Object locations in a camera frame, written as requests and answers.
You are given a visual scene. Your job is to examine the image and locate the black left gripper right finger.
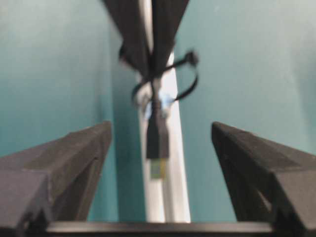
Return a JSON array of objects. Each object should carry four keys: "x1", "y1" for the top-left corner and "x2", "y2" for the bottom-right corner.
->
[{"x1": 211, "y1": 122, "x2": 316, "y2": 237}]

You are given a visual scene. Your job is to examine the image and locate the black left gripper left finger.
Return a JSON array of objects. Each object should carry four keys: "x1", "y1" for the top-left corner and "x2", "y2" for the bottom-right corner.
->
[{"x1": 0, "y1": 121, "x2": 112, "y2": 237}]

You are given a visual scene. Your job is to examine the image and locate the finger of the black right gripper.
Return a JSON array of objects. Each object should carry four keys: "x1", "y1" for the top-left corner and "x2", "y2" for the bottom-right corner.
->
[
  {"x1": 102, "y1": 0, "x2": 150, "y2": 77},
  {"x1": 151, "y1": 0, "x2": 189, "y2": 74}
]

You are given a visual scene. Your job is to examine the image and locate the black USB cable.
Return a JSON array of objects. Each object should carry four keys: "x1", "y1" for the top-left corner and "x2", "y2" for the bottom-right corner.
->
[{"x1": 145, "y1": 49, "x2": 170, "y2": 181}]

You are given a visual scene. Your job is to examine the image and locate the black zip tie loop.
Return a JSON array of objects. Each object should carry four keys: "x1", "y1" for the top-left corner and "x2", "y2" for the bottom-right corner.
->
[{"x1": 130, "y1": 50, "x2": 199, "y2": 106}]

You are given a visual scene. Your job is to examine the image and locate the silver aluminium extrusion frame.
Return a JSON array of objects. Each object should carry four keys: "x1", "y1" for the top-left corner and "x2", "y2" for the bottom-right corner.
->
[{"x1": 135, "y1": 46, "x2": 192, "y2": 223}]

